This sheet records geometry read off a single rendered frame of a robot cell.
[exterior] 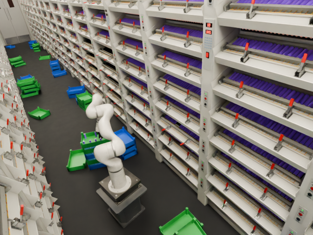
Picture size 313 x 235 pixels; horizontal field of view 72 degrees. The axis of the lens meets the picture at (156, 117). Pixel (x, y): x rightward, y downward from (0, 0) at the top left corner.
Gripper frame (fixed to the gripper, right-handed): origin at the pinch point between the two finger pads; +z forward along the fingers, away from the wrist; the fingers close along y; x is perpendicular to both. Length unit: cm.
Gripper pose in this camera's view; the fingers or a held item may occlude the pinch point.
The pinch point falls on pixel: (100, 136)
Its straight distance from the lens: 238.8
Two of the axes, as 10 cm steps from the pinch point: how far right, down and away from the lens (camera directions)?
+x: 2.8, -1.4, 9.5
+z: -0.4, 9.9, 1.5
